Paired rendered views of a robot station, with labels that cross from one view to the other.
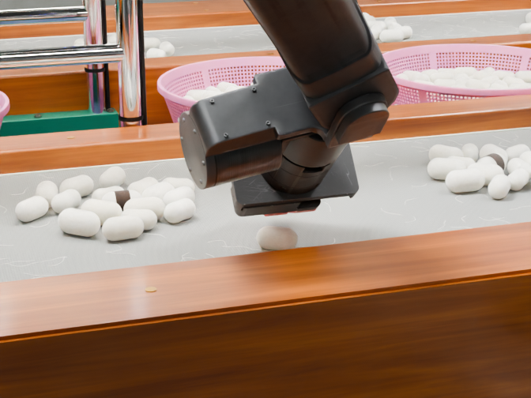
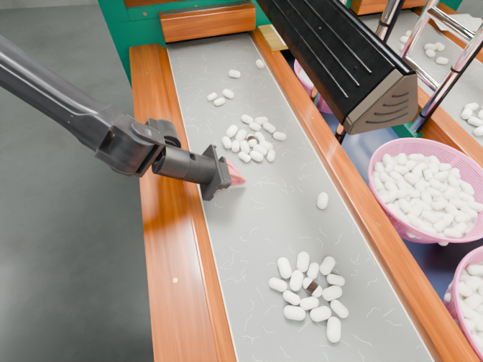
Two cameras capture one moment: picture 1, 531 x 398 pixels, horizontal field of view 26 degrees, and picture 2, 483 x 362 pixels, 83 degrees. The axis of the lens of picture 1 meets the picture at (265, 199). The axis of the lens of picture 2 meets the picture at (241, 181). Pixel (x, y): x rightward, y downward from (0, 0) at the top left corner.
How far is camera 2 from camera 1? 1.03 m
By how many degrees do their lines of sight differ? 75
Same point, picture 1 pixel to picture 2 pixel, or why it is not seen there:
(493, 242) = (179, 256)
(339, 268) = (162, 198)
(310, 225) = (238, 200)
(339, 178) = (205, 191)
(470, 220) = (241, 263)
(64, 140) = (309, 116)
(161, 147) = (316, 147)
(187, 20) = not seen: outside the picture
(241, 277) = not seen: hidden behind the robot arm
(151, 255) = not seen: hidden behind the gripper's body
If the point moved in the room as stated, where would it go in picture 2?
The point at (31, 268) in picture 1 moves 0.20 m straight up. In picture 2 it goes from (205, 126) to (194, 55)
